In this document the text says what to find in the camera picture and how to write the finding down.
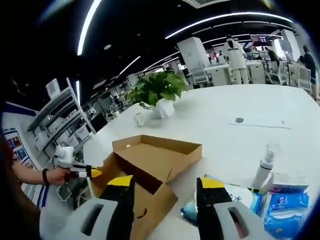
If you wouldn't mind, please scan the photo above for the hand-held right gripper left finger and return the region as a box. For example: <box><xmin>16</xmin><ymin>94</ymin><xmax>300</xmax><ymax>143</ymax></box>
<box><xmin>56</xmin><ymin>174</ymin><xmax>136</xmax><ymax>240</ymax></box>

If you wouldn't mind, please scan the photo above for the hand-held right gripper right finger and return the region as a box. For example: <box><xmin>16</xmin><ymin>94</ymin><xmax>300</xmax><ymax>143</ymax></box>
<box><xmin>196</xmin><ymin>176</ymin><xmax>265</xmax><ymax>240</ymax></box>

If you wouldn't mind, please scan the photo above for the blue wet wipes pack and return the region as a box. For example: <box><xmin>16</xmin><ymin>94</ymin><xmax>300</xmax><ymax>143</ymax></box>
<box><xmin>180</xmin><ymin>174</ymin><xmax>264</xmax><ymax>222</ymax></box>

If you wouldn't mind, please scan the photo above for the white spray bottle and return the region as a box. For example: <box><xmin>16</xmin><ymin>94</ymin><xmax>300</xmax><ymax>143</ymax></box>
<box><xmin>251</xmin><ymin>142</ymin><xmax>280</xmax><ymax>190</ymax></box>

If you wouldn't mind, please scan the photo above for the brown cardboard shoe box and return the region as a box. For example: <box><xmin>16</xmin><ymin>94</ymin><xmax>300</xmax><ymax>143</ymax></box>
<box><xmin>89</xmin><ymin>134</ymin><xmax>203</xmax><ymax>240</ymax></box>

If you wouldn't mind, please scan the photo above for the blue tissue pack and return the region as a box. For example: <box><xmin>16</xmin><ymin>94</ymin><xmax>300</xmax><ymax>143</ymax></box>
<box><xmin>263</xmin><ymin>191</ymin><xmax>310</xmax><ymax>235</ymax></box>

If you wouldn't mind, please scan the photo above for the small white carton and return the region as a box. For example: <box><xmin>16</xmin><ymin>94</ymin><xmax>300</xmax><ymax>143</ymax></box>
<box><xmin>268</xmin><ymin>172</ymin><xmax>310</xmax><ymax>194</ymax></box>

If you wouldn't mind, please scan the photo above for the person's left hand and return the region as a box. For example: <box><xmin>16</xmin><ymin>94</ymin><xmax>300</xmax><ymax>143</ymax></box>
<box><xmin>48</xmin><ymin>166</ymin><xmax>72</xmax><ymax>186</ymax></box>

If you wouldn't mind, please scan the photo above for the black wristband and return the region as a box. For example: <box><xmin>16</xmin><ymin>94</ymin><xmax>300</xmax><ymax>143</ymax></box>
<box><xmin>41</xmin><ymin>168</ymin><xmax>50</xmax><ymax>186</ymax></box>

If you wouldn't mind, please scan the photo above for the person's red top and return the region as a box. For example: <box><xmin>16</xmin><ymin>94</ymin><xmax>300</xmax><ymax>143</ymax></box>
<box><xmin>0</xmin><ymin>134</ymin><xmax>42</xmax><ymax>240</ymax></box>

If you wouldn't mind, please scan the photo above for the white table socket panel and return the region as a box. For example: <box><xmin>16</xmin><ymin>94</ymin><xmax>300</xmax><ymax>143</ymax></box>
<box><xmin>227</xmin><ymin>116</ymin><xmax>292</xmax><ymax>130</ymax></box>

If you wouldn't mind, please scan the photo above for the green potted plant white pot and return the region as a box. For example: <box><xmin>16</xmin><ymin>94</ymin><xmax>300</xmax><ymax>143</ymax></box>
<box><xmin>124</xmin><ymin>70</ymin><xmax>188</xmax><ymax>119</ymax></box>

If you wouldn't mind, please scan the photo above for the ceiling light strip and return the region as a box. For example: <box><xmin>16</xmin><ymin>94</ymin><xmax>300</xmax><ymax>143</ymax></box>
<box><xmin>77</xmin><ymin>0</ymin><xmax>101</xmax><ymax>56</ymax></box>
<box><xmin>164</xmin><ymin>12</ymin><xmax>293</xmax><ymax>40</ymax></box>

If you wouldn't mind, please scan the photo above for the white office chair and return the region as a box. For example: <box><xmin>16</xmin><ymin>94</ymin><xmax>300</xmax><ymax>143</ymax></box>
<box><xmin>268</xmin><ymin>61</ymin><xmax>287</xmax><ymax>85</ymax></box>
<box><xmin>297</xmin><ymin>66</ymin><xmax>312</xmax><ymax>91</ymax></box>

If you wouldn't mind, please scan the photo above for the ceiling air conditioner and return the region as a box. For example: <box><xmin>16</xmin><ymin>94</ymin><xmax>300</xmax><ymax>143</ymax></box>
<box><xmin>182</xmin><ymin>0</ymin><xmax>231</xmax><ymax>8</ymax></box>

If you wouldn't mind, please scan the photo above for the blue white wall poster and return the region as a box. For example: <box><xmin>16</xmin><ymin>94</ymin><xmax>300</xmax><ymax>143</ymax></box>
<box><xmin>0</xmin><ymin>101</ymin><xmax>50</xmax><ymax>211</ymax></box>

